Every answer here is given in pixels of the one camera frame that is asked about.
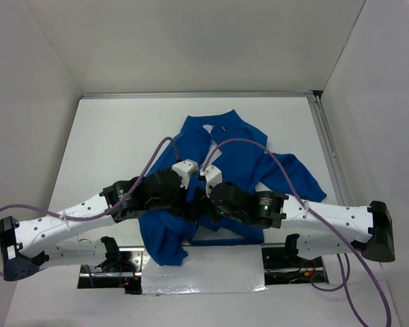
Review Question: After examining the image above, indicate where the blue jacket white lining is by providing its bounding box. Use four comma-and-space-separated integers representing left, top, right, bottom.
139, 110, 327, 266

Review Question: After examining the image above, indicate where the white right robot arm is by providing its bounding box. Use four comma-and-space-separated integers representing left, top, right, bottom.
206, 182, 395, 267

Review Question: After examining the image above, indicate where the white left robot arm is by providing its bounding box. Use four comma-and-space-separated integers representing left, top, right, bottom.
0, 161, 197, 281

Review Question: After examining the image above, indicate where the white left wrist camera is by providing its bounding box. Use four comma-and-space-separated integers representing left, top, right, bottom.
172, 159, 199, 189

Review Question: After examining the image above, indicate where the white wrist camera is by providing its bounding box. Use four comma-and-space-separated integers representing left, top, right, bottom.
199, 165, 222, 194
172, 159, 199, 189

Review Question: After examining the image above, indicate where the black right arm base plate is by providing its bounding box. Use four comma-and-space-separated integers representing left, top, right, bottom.
262, 247, 324, 271

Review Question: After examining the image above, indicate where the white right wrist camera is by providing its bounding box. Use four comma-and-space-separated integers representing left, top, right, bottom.
199, 165, 222, 194

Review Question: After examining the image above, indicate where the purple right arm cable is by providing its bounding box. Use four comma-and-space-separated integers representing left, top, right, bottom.
200, 138, 393, 327

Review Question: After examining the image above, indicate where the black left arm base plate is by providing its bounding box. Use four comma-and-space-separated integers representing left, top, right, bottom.
78, 245, 145, 274

